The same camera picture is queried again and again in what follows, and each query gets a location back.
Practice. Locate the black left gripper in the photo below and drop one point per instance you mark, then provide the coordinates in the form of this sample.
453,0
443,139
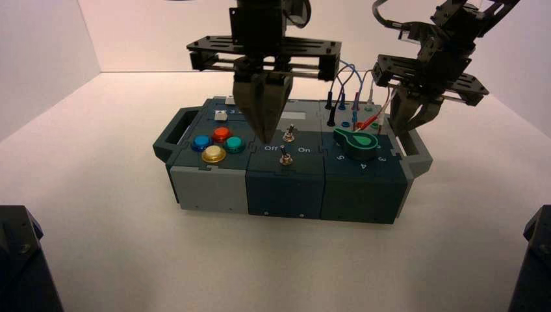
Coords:
258,43

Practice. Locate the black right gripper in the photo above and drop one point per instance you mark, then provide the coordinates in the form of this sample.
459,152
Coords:
443,60

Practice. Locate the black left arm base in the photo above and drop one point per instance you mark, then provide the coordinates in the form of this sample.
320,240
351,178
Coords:
21,267

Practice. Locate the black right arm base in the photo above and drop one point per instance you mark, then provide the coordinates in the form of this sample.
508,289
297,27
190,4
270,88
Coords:
533,267

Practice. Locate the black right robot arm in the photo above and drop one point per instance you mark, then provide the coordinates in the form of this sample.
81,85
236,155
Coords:
465,17

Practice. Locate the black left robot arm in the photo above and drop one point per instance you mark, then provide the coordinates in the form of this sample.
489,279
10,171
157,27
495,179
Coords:
258,3

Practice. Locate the teal round push button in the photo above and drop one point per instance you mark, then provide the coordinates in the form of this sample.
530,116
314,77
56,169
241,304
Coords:
234,144

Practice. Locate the red round push button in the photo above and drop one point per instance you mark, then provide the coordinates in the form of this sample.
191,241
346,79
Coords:
222,134

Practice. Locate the green pointer dial knob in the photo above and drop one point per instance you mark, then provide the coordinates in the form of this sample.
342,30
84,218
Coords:
359,144

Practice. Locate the yellow round push button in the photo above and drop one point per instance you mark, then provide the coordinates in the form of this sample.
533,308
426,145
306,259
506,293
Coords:
213,153

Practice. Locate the blue round push button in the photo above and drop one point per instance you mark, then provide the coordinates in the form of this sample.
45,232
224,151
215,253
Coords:
201,142

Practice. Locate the dark teal grey control box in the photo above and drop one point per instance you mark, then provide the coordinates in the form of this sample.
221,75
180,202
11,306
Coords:
284,189

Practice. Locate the metal toggle switch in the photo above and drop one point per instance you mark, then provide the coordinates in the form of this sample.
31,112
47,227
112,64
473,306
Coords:
285,159
289,137

